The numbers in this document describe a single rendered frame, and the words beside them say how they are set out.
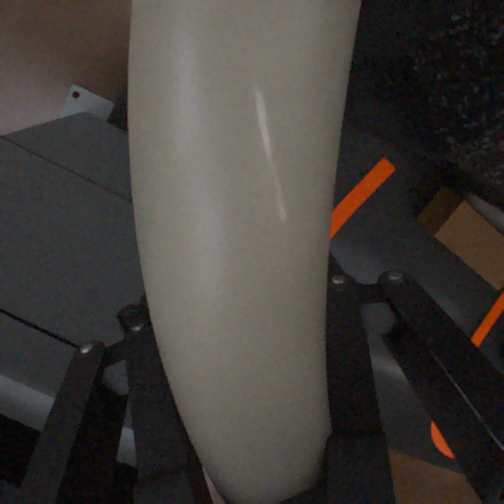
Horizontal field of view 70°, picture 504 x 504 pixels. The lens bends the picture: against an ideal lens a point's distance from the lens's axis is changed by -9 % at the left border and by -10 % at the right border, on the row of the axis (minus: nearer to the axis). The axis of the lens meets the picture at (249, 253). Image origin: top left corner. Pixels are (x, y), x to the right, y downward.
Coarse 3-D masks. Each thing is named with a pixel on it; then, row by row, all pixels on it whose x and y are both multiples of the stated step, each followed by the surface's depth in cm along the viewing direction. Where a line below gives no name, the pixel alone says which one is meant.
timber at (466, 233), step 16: (448, 192) 98; (432, 208) 101; (448, 208) 94; (464, 208) 92; (432, 224) 97; (448, 224) 93; (464, 224) 93; (480, 224) 94; (448, 240) 95; (464, 240) 95; (480, 240) 95; (496, 240) 96; (464, 256) 97; (480, 256) 97; (496, 256) 98; (480, 272) 100; (496, 272) 100; (496, 288) 102
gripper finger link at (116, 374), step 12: (144, 300) 16; (108, 348) 14; (120, 348) 13; (108, 360) 13; (120, 360) 13; (108, 372) 13; (120, 372) 13; (108, 384) 13; (120, 384) 13; (108, 396) 13
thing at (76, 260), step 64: (64, 128) 74; (0, 192) 44; (64, 192) 52; (128, 192) 64; (0, 256) 35; (64, 256) 41; (128, 256) 48; (0, 320) 29; (64, 320) 33; (0, 384) 25; (128, 448) 28
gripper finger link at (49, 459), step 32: (96, 352) 13; (64, 384) 11; (96, 384) 12; (64, 416) 10; (96, 416) 11; (64, 448) 9; (96, 448) 10; (32, 480) 8; (64, 480) 8; (96, 480) 10
